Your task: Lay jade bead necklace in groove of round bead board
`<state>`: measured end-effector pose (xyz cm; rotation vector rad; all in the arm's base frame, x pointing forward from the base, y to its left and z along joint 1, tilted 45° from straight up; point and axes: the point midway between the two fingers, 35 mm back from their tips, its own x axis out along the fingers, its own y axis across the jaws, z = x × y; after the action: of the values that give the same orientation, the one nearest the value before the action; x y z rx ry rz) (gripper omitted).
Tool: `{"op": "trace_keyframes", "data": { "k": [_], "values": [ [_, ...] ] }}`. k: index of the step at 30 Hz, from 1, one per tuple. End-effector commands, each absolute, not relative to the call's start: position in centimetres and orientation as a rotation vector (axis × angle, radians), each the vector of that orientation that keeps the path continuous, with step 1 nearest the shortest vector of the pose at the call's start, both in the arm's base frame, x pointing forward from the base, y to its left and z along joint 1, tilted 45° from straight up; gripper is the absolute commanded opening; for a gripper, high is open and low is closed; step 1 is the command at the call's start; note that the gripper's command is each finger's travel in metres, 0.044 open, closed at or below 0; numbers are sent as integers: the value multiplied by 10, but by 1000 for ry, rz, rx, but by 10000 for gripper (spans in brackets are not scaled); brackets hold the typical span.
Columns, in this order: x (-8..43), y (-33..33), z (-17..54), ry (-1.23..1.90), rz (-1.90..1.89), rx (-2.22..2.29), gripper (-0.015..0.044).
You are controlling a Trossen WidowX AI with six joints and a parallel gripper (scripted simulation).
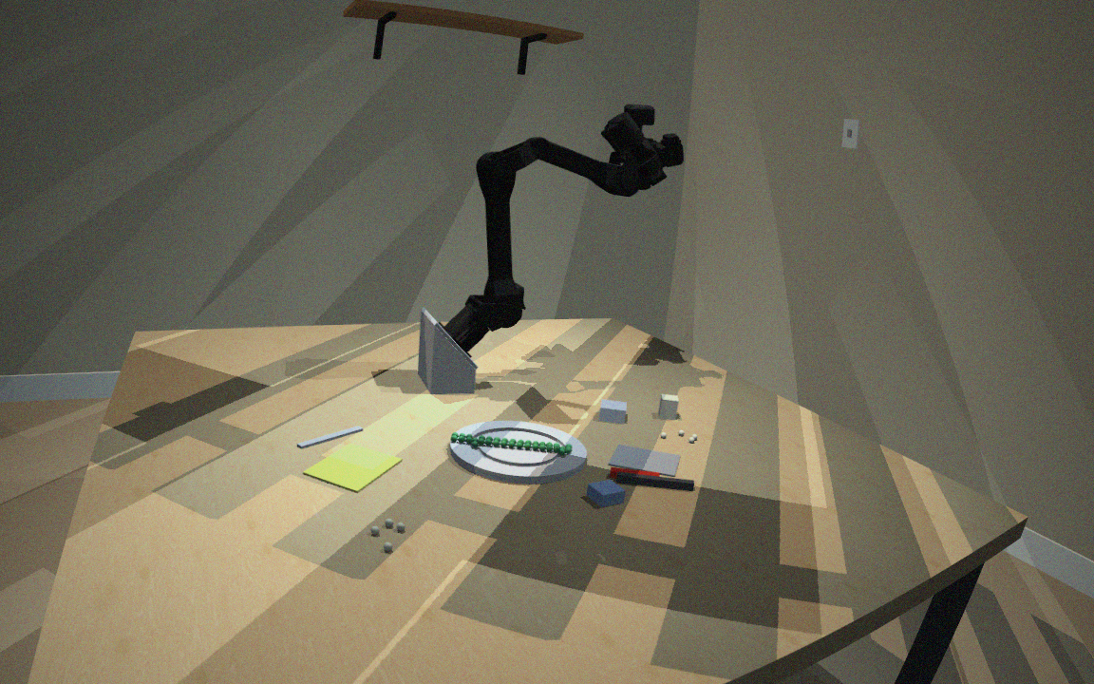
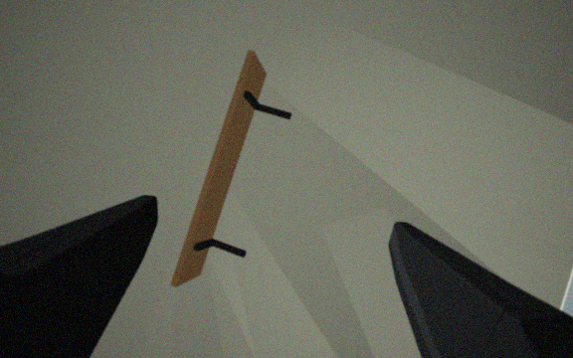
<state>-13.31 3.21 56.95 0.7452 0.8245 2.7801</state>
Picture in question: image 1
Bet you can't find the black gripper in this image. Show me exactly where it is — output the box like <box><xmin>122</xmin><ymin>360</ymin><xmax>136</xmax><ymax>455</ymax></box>
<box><xmin>624</xmin><ymin>104</ymin><xmax>656</xmax><ymax>190</ymax></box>

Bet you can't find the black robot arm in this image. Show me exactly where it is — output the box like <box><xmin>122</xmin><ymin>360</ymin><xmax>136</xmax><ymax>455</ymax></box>
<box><xmin>439</xmin><ymin>112</ymin><xmax>684</xmax><ymax>358</ymax></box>

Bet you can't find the grey flat bar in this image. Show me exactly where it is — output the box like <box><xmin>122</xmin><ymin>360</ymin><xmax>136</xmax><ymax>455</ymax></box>
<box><xmin>296</xmin><ymin>426</ymin><xmax>364</xmax><ymax>448</ymax></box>

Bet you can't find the yellow-green flat square panel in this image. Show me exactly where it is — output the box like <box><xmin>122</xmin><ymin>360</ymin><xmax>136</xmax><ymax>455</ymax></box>
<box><xmin>303</xmin><ymin>444</ymin><xmax>401</xmax><ymax>492</ymax></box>

